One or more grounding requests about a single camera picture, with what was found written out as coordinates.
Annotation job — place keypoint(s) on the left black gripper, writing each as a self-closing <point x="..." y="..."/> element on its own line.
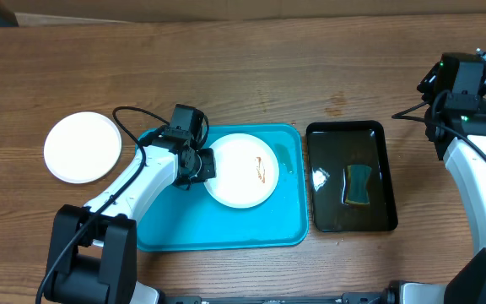
<point x="209" y="171"/>

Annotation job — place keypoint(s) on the white plate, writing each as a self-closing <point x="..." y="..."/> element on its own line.
<point x="246" y="171"/>
<point x="82" y="147"/>

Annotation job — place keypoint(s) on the white plate top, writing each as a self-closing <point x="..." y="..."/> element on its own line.
<point x="82" y="147"/>

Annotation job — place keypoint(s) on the green yellow sponge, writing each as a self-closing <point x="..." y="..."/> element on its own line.
<point x="356" y="178"/>

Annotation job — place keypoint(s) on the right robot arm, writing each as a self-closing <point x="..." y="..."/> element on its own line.
<point x="456" y="125"/>

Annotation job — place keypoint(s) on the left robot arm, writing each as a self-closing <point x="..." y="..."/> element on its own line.
<point x="93" y="249"/>

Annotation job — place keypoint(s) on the black water tray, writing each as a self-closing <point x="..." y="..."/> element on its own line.
<point x="331" y="146"/>

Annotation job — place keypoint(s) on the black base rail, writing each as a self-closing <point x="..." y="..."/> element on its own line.
<point x="268" y="300"/>

